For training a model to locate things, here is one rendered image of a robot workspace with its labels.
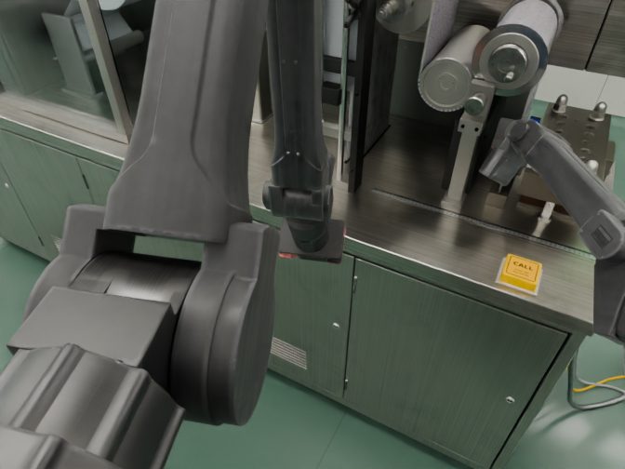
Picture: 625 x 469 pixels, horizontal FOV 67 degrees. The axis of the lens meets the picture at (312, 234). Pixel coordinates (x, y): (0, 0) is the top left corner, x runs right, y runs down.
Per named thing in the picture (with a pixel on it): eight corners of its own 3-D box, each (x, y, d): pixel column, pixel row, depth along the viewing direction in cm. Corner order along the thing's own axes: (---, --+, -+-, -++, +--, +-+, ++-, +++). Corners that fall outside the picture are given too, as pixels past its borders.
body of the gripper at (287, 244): (285, 217, 79) (278, 199, 72) (345, 224, 77) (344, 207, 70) (278, 254, 77) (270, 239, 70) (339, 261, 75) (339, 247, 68)
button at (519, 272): (498, 281, 99) (501, 273, 97) (505, 261, 103) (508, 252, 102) (533, 293, 96) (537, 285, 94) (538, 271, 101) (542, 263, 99)
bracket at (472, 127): (440, 205, 118) (466, 89, 98) (446, 192, 122) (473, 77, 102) (459, 211, 116) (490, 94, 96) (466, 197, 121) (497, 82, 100)
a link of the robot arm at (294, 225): (280, 224, 64) (321, 230, 63) (288, 180, 66) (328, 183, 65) (286, 241, 71) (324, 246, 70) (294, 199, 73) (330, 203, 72)
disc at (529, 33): (465, 88, 105) (480, 19, 95) (465, 87, 105) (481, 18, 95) (534, 102, 100) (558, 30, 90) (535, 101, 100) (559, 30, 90)
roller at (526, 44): (473, 84, 103) (486, 29, 95) (498, 46, 120) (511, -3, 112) (528, 94, 99) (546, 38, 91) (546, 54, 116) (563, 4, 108)
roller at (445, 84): (416, 103, 113) (423, 53, 105) (446, 67, 129) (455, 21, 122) (466, 114, 108) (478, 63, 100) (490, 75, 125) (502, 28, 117)
